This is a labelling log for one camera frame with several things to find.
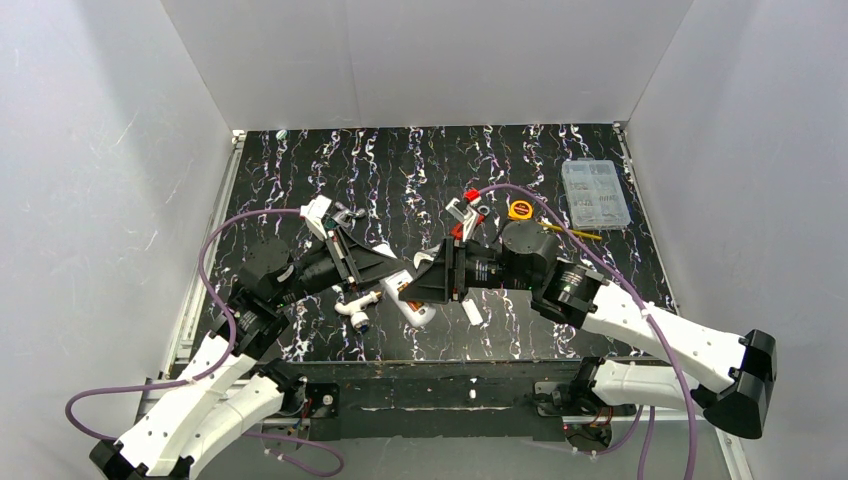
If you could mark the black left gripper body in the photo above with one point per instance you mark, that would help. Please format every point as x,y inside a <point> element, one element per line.
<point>340,258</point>

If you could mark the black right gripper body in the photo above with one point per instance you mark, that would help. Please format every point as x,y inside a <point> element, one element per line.
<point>453,270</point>

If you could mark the orange battery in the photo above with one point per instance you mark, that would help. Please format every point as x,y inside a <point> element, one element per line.
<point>418,308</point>

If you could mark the white remote battery cover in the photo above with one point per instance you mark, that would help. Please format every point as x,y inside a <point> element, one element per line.
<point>472,312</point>

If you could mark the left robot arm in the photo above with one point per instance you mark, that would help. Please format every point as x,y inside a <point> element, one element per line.
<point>224,391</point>

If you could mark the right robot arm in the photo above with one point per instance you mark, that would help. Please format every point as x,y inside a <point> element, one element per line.
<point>727,378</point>

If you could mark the white plastic valve fitting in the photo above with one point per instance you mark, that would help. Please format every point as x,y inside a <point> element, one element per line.
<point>355,310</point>

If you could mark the yellow tape measure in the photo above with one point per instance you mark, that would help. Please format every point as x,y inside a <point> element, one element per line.
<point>520,210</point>

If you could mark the clear plastic screw box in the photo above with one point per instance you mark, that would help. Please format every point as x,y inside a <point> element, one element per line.
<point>594,195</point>

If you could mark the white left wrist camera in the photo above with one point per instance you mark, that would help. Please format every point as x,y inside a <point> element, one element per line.
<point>319,216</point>

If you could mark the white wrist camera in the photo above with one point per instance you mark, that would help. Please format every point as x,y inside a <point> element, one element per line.
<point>319,216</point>
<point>470,197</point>

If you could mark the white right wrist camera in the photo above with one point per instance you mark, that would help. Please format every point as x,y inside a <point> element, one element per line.
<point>470,197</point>

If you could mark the red handled ratchet wrench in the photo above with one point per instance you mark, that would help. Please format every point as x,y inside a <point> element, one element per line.
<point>430,255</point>

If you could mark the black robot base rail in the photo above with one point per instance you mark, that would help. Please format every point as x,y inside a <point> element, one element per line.
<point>467,399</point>

